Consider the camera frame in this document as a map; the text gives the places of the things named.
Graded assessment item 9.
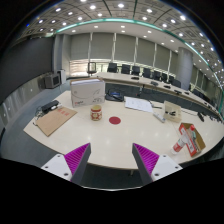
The clear red-capped water bottle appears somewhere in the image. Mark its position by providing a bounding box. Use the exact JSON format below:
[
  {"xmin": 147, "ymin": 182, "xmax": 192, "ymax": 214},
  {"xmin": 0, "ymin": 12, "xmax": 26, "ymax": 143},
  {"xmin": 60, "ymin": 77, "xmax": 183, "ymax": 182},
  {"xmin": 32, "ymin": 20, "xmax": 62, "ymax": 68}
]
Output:
[{"xmin": 171, "ymin": 132, "xmax": 188, "ymax": 155}]

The group of round ceiling lights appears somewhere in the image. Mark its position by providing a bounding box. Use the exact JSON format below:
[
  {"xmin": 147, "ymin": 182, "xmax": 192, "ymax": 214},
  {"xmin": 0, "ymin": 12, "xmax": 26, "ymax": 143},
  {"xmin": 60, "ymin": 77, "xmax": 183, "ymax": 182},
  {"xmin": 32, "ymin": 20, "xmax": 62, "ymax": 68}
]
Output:
[{"xmin": 26, "ymin": 0, "xmax": 224, "ymax": 78}]

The white paper ream box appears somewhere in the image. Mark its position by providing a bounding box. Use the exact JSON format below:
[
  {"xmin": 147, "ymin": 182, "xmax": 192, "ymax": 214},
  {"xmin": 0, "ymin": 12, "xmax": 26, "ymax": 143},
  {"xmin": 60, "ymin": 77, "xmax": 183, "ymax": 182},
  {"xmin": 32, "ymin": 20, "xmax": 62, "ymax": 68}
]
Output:
[{"xmin": 69, "ymin": 77, "xmax": 107, "ymax": 108}]

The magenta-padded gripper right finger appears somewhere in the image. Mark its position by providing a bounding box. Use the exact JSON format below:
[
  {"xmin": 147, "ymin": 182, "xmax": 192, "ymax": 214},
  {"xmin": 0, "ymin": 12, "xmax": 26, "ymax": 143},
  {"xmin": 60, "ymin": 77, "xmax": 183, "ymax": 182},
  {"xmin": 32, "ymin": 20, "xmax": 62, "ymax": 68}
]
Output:
[{"xmin": 131, "ymin": 142, "xmax": 184, "ymax": 186}]

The open red-sided cardboard box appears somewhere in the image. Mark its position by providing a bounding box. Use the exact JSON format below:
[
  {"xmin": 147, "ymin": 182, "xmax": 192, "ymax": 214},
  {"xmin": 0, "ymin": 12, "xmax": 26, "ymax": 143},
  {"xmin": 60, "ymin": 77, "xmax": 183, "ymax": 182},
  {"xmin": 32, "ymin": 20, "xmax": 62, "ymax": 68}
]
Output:
[{"xmin": 178, "ymin": 122, "xmax": 207, "ymax": 158}]

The white printed paper sheet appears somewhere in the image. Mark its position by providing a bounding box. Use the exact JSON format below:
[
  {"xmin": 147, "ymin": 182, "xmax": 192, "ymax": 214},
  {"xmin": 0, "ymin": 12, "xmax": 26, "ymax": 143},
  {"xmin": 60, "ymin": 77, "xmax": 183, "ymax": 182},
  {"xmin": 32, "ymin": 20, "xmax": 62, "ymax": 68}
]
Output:
[{"xmin": 124, "ymin": 96, "xmax": 154, "ymax": 114}]

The small beige carton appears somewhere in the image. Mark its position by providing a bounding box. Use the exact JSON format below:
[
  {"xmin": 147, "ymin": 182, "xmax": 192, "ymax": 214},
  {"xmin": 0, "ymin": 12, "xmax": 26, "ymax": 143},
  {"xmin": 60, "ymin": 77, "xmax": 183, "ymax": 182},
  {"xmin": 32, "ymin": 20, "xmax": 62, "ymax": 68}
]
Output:
[{"xmin": 163, "ymin": 100, "xmax": 183, "ymax": 124}]

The row of black office chairs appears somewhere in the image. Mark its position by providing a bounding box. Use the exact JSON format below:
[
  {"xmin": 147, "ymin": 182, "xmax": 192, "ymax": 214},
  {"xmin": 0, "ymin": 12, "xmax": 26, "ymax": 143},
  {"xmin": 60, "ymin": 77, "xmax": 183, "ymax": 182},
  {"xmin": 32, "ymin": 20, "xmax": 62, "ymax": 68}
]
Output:
[{"xmin": 107, "ymin": 62, "xmax": 183, "ymax": 88}]

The black power adapter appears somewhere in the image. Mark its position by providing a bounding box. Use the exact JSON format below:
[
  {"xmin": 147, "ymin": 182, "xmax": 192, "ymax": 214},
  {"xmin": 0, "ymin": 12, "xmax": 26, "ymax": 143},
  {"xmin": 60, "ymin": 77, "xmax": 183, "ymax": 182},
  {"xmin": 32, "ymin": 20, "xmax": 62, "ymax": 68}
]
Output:
[{"xmin": 40, "ymin": 99, "xmax": 60, "ymax": 114}]

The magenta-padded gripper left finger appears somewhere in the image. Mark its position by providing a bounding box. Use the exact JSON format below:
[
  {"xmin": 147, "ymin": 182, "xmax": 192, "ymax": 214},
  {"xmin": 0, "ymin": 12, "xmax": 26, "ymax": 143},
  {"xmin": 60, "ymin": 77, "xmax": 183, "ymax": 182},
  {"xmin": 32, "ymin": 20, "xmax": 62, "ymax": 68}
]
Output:
[{"xmin": 40, "ymin": 142, "xmax": 92, "ymax": 186}]

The red and cream mug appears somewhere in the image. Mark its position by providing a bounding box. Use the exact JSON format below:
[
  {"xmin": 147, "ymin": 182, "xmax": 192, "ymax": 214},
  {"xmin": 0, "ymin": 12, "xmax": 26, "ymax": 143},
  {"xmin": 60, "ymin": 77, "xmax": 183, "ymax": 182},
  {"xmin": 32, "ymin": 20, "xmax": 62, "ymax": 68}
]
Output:
[{"xmin": 90, "ymin": 104, "xmax": 103, "ymax": 122}]

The black desk phone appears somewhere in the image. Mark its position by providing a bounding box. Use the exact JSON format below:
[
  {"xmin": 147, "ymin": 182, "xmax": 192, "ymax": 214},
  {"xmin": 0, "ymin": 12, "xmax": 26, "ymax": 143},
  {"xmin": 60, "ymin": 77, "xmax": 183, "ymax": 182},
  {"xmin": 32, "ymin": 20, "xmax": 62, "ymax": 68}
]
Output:
[{"xmin": 105, "ymin": 87, "xmax": 125, "ymax": 102}]

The flat round red coaster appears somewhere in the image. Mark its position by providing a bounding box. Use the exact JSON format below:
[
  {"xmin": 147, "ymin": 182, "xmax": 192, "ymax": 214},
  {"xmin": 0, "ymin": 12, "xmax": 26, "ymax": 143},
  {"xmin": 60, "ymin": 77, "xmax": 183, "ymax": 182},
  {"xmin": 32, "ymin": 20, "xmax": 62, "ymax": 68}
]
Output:
[{"xmin": 108, "ymin": 116, "xmax": 122, "ymax": 126}]

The long curved conference desk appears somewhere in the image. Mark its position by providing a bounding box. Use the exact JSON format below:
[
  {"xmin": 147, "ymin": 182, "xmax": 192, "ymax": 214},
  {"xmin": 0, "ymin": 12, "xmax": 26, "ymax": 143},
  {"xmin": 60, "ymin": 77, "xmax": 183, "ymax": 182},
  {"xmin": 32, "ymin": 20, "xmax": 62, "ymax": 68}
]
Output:
[{"xmin": 94, "ymin": 71, "xmax": 224, "ymax": 122}]

